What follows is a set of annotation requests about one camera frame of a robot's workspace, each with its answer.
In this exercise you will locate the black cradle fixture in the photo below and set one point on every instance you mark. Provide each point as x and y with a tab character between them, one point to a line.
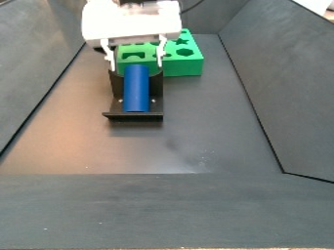
117	114

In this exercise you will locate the blue cylinder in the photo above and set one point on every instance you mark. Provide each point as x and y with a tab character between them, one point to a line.
136	88

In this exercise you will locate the green foam shape board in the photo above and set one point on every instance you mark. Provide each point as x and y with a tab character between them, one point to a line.
182	61

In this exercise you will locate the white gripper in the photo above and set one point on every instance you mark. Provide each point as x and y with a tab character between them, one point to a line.
112	25

